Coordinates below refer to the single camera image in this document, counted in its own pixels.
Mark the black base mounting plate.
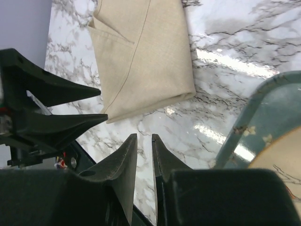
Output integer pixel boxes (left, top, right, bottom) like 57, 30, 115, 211
55, 141, 96, 174

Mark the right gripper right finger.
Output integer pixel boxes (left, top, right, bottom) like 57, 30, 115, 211
151, 134, 190, 221

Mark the beige floral plate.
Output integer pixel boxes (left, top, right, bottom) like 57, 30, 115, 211
248, 127, 301, 204

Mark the beige cloth napkin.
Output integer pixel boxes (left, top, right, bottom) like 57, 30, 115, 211
88, 0, 196, 123

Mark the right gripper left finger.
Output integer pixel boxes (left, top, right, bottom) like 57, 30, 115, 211
79, 134, 137, 224

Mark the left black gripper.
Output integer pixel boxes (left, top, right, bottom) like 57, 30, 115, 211
0, 48, 108, 166

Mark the teal floral serving tray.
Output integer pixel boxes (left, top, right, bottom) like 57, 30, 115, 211
213, 71, 301, 169

